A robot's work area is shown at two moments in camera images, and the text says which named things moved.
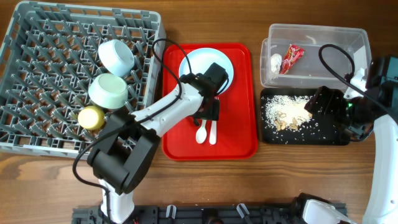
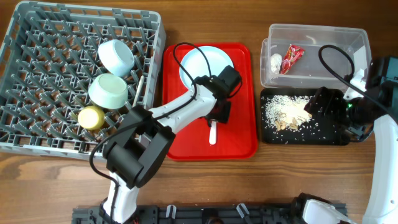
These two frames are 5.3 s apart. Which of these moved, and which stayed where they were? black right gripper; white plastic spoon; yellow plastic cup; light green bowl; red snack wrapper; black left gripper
Moved: white plastic spoon; black left gripper
Stayed: black right gripper; red snack wrapper; yellow plastic cup; light green bowl
